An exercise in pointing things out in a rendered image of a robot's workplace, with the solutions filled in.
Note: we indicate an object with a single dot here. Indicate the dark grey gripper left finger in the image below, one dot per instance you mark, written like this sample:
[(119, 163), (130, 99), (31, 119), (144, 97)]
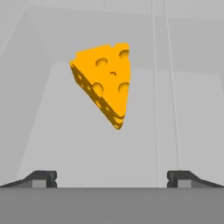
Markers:
[(42, 176)]

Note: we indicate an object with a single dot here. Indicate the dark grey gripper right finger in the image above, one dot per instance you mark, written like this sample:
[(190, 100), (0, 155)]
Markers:
[(182, 176)]

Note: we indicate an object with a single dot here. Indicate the orange cheese wedge with holes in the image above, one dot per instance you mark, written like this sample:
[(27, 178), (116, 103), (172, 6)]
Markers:
[(109, 78)]

